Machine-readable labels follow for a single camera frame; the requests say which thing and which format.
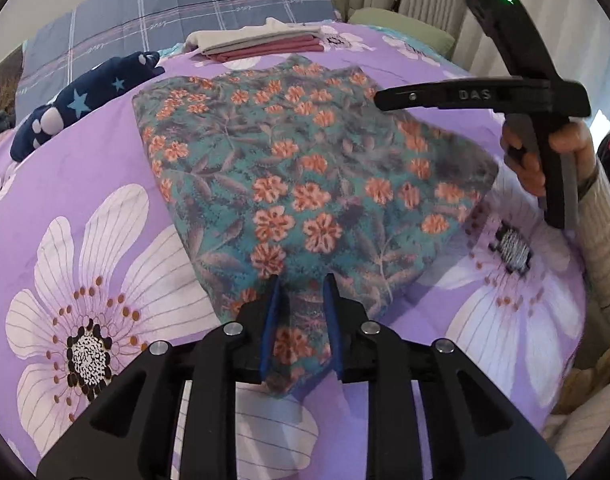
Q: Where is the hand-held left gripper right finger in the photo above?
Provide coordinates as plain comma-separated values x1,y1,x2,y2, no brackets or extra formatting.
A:
321,274,567,480

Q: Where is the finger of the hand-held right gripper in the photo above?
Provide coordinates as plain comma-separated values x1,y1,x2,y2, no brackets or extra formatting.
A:
373,76,550,112

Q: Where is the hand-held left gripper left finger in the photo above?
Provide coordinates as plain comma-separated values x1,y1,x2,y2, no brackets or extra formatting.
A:
37,279,287,480

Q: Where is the teal orange floral garment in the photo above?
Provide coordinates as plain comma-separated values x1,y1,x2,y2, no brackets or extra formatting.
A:
132,55,501,401

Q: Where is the person's right forearm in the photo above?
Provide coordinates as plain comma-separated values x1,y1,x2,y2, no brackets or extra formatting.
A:
575,155,610,341

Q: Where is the stack of folded clothes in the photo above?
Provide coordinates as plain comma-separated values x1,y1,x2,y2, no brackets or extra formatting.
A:
185,17,327,54

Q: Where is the person's right hand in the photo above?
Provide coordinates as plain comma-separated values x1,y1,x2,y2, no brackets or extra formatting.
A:
500,117,599,199

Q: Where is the green cushion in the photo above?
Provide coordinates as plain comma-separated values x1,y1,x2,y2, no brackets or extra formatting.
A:
347,7,456,59

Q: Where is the purple floral bedsheet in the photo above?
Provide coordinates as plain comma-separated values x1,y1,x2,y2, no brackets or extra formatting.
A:
0,20,591,480

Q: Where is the blue plaid pillow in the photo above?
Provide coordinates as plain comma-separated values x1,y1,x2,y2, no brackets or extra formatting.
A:
16,0,338,121

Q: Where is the navy star print plush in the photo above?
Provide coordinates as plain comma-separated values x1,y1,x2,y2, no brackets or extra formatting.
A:
11,51,166,162

